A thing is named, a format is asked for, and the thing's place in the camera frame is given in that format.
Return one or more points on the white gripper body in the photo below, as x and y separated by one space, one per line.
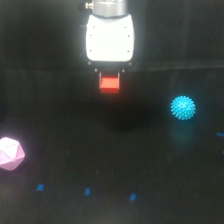
109 43

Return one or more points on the thin gripper finger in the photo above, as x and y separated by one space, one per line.
99 76
119 82

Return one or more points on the red hexagonal block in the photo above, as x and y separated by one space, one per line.
109 85

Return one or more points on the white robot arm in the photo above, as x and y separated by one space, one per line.
106 9

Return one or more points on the blue spiky ball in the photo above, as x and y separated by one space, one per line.
183 108

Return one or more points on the black backdrop curtain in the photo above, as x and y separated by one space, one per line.
50 34

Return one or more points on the blue tape marker far right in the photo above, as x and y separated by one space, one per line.
220 134

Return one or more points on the blue tape marker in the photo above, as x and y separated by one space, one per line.
40 187
133 197
87 192
220 134

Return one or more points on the blue tape marker middle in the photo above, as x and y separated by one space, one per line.
87 192

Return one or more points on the pink polyhedron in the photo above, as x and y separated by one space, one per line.
11 154

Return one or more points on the blue tape marker left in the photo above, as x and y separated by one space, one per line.
40 187

